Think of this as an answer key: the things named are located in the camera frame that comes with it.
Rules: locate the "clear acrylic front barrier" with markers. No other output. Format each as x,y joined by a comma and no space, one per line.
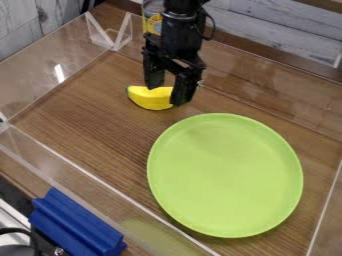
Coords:
37,169

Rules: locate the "yellow toy banana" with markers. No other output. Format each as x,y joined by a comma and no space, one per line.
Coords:
150,99

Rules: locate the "clear acrylic corner bracket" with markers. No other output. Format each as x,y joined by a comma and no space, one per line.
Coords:
110,38

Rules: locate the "blue plastic clamp block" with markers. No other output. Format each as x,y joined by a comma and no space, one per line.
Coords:
74,228

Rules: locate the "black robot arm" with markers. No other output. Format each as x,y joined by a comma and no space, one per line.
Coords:
186,6

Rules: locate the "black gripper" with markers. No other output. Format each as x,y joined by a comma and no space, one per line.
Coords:
173,52

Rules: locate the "yellow labelled tin can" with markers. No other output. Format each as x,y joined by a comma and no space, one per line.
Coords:
152,14

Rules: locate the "green round plate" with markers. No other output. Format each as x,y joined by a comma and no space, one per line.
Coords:
225,175

